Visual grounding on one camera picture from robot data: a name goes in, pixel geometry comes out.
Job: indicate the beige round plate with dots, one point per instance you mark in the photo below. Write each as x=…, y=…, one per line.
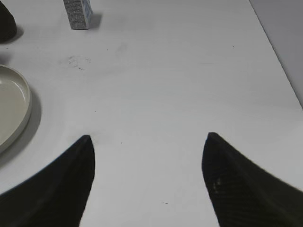
x=15, y=105

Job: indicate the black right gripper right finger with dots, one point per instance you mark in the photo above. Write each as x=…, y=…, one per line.
x=245, y=195

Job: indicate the dark red wax apple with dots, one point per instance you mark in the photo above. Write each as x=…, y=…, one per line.
x=8, y=27

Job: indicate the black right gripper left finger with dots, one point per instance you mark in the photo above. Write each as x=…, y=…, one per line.
x=57, y=195

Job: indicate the small white milk carton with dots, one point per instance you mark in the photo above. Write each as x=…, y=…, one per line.
x=79, y=13

